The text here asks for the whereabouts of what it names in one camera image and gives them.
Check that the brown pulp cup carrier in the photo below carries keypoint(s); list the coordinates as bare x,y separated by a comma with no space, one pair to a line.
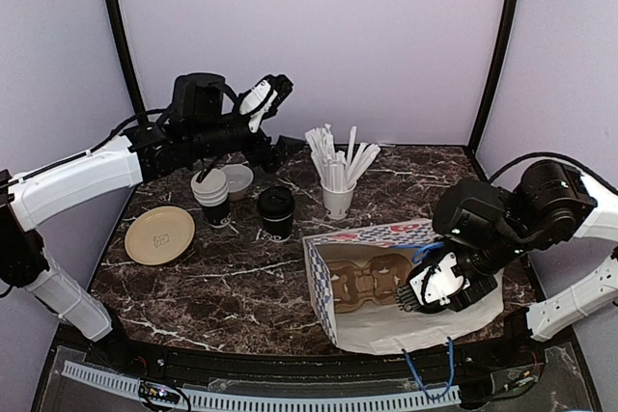
374,281

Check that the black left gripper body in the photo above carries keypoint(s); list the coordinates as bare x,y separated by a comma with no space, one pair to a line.
213,142

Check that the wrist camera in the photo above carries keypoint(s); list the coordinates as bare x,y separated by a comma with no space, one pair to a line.
468,211
197,97

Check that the white cup holding straws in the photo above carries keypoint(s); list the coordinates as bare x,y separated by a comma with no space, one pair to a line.
337,204

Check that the stack of paper cups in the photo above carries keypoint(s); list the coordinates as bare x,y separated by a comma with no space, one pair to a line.
212,194

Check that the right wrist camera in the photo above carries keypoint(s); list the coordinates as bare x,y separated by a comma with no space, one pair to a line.
468,211

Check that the black front rail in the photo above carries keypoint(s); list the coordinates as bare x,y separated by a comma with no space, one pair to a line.
473,362

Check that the bundle of wrapped straws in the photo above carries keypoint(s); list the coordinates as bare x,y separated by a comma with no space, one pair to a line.
339,170

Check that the beige round plate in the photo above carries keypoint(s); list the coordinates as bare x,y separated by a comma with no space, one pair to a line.
159,235

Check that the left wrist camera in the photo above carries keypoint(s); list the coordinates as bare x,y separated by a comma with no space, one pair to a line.
197,97

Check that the checkered paper bag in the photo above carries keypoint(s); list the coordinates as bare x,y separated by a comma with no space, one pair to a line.
382,330

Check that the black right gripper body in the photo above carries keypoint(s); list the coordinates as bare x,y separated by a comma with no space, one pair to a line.
462,300

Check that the white ceramic bowl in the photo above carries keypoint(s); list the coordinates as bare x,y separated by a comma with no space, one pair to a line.
239,178

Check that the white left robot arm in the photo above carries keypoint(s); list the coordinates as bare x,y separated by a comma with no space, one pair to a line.
132,154

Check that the white slotted cable duct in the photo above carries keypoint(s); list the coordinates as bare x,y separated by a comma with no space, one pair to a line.
232,395

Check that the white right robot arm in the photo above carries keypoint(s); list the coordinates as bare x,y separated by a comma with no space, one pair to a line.
532,203

